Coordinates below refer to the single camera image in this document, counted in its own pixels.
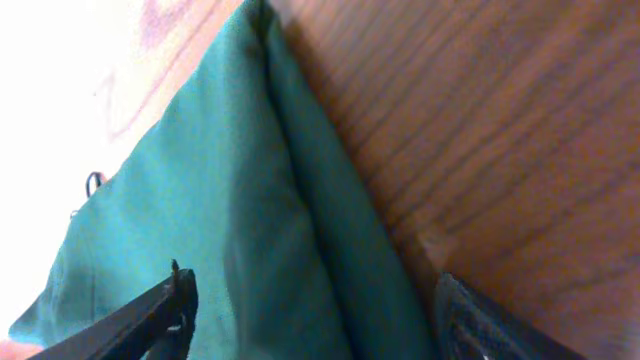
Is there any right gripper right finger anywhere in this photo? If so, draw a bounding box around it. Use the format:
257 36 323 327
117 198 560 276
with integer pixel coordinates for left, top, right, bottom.
434 273 584 360

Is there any green garment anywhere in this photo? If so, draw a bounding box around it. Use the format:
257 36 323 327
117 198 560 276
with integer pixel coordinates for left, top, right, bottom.
9 1 437 359

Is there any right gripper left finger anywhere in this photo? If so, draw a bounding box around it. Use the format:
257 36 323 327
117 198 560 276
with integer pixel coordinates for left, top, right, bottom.
27 262 199 360

